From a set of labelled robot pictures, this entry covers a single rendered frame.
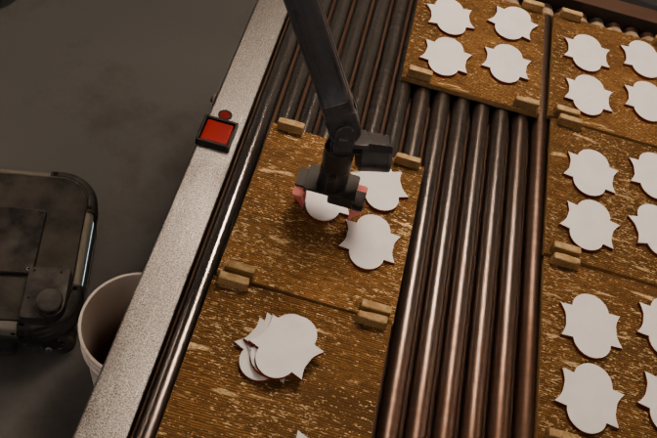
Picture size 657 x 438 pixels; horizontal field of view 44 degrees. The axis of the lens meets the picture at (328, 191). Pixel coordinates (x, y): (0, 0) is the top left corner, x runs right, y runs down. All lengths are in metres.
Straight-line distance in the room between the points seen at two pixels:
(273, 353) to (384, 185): 0.48
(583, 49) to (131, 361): 1.42
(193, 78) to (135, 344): 1.84
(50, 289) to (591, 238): 1.36
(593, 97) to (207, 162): 0.99
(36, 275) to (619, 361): 1.49
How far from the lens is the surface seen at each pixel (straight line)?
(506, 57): 2.13
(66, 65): 3.23
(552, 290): 1.72
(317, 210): 1.65
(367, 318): 1.52
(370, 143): 1.48
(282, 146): 1.75
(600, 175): 1.96
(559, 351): 1.65
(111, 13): 3.45
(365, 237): 1.63
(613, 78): 2.24
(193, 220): 1.64
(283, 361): 1.44
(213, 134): 1.76
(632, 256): 1.86
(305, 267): 1.58
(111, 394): 1.46
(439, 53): 2.06
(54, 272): 2.33
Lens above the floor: 2.25
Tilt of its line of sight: 51 degrees down
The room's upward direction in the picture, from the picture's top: 16 degrees clockwise
